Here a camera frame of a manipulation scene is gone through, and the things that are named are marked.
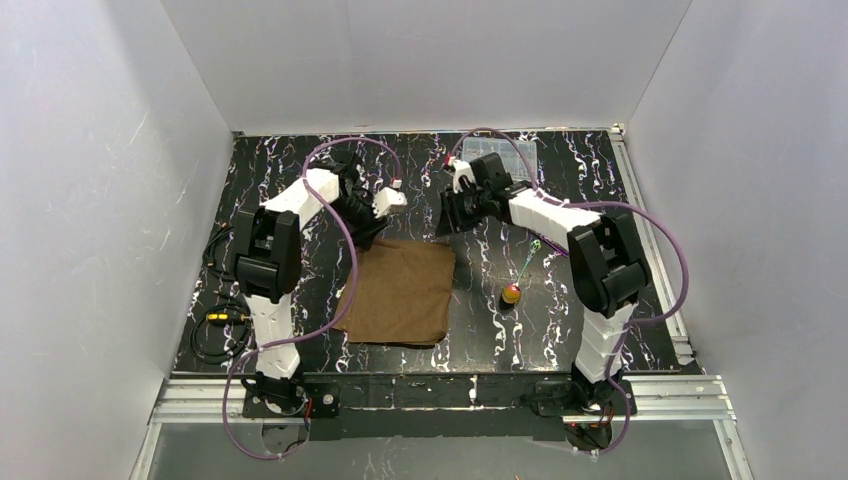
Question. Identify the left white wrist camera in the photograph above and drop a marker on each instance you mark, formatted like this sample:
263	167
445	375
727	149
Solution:
388	201

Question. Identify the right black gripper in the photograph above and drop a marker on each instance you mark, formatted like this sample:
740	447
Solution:
454	208

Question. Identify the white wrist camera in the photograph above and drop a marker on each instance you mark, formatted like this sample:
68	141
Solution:
462	175
388	201

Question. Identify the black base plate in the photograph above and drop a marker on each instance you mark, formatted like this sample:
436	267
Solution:
371	405

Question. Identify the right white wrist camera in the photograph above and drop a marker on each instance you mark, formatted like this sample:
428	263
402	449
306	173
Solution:
462	175

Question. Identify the brown burlap napkin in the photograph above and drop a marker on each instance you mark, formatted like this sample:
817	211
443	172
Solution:
402	295

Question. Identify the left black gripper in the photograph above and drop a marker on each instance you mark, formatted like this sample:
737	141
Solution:
361	216

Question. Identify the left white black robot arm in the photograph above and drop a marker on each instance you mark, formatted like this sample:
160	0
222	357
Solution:
267	264

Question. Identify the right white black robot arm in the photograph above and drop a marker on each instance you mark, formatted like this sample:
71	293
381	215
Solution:
607	263

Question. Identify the black coiled cable yellow plug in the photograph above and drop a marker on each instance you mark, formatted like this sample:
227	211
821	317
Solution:
229	314

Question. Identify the clear plastic organizer box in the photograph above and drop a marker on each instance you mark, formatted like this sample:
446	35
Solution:
521	163

